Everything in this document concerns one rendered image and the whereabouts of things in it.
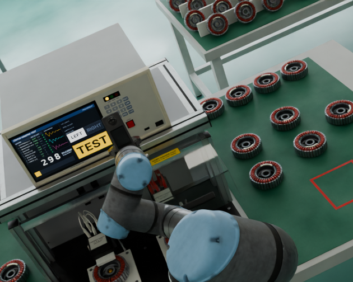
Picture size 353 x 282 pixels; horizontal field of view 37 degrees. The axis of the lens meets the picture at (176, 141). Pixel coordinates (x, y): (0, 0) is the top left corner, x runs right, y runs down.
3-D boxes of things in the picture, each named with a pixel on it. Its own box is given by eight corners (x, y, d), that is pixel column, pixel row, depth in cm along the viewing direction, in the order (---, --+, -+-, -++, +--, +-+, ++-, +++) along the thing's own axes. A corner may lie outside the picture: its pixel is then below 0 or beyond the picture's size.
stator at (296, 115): (266, 121, 204) (264, 113, 202) (291, 108, 205) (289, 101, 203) (280, 135, 195) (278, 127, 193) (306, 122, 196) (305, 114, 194)
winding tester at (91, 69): (171, 126, 157) (149, 68, 145) (35, 188, 154) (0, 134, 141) (139, 71, 188) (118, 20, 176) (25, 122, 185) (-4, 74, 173)
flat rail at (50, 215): (208, 146, 161) (206, 139, 159) (19, 234, 156) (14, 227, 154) (207, 144, 162) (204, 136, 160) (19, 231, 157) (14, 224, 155)
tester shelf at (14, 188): (212, 126, 158) (208, 114, 155) (0, 224, 153) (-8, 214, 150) (168, 67, 193) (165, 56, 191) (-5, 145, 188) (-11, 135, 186)
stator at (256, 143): (227, 147, 199) (225, 140, 197) (254, 135, 200) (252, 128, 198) (240, 164, 190) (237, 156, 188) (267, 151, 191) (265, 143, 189)
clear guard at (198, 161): (241, 197, 141) (236, 182, 138) (159, 236, 139) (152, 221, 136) (200, 135, 167) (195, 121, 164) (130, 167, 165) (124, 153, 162)
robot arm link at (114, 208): (145, 245, 119) (162, 200, 118) (101, 238, 113) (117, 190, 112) (131, 231, 126) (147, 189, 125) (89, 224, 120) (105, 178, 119)
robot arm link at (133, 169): (110, 188, 111) (124, 150, 111) (109, 177, 122) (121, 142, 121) (145, 200, 113) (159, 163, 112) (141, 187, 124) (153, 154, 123)
